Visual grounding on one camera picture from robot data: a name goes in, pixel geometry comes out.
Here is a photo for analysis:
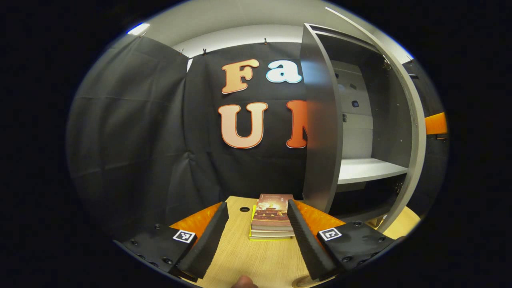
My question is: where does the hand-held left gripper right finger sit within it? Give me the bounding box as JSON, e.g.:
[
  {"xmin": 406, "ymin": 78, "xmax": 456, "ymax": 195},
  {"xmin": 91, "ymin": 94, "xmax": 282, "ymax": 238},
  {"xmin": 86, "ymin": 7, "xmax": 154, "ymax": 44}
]
[{"xmin": 287, "ymin": 199, "xmax": 394, "ymax": 282}]

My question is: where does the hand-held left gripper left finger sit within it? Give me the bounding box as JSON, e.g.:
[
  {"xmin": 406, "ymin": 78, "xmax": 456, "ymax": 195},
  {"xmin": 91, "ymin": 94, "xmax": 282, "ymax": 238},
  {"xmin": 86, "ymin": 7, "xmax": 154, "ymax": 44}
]
[{"xmin": 113, "ymin": 201, "xmax": 230, "ymax": 280}]

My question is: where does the light grey cabinet door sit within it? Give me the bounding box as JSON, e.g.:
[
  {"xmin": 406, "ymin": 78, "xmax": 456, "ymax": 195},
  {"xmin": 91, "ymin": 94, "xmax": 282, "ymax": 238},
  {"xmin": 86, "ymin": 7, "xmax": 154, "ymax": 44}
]
[{"xmin": 384, "ymin": 48, "xmax": 427, "ymax": 234}]

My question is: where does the round brown coaster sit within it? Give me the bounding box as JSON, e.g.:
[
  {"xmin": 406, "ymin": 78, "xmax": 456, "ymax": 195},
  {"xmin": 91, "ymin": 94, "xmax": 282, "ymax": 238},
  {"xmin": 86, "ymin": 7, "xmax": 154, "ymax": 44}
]
[{"xmin": 291, "ymin": 275, "xmax": 320, "ymax": 288}]

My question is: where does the grey cabinet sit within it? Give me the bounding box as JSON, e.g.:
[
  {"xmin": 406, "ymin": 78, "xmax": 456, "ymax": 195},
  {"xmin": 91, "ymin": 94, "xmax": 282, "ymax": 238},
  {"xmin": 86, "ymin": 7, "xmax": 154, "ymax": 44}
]
[{"xmin": 301, "ymin": 23, "xmax": 416, "ymax": 232}]

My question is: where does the white cabinet shelf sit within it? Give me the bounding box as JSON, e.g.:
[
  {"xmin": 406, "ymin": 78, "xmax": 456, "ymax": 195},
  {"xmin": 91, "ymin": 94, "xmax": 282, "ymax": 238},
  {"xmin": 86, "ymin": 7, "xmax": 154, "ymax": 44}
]
[{"xmin": 337, "ymin": 158, "xmax": 409, "ymax": 185}]

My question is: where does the grey paperback book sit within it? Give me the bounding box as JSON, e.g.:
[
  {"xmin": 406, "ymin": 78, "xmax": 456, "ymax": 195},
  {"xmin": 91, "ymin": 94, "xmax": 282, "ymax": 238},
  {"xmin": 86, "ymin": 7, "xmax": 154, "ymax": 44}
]
[{"xmin": 250, "ymin": 228, "xmax": 296, "ymax": 238}]

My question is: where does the yellow book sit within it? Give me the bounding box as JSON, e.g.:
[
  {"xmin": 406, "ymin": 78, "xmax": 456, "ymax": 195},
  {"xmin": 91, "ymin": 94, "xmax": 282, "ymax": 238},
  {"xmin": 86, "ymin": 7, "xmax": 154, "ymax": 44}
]
[{"xmin": 249, "ymin": 205, "xmax": 296, "ymax": 241}]

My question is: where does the black backdrop cloth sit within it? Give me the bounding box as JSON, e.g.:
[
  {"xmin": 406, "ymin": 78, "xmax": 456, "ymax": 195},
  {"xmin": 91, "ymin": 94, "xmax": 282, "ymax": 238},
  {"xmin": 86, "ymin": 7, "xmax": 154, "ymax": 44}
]
[{"xmin": 66, "ymin": 35, "xmax": 448, "ymax": 240}]

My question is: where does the ceiling light panel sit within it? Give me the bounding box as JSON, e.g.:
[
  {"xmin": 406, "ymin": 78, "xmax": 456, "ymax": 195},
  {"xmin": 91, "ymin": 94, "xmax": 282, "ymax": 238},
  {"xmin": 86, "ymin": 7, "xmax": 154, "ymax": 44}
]
[{"xmin": 127, "ymin": 23, "xmax": 151, "ymax": 36}]

